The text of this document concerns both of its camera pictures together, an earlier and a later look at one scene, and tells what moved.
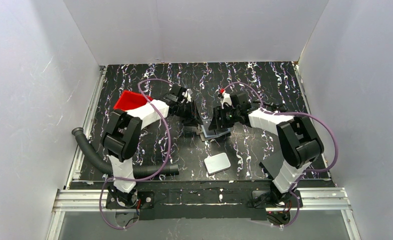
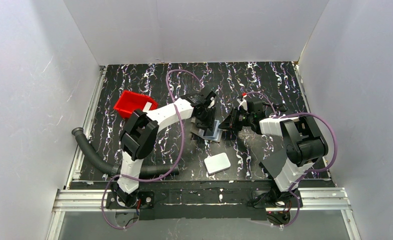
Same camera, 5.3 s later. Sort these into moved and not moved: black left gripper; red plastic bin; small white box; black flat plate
Moved: black left gripper
Not moved: black flat plate; red plastic bin; small white box
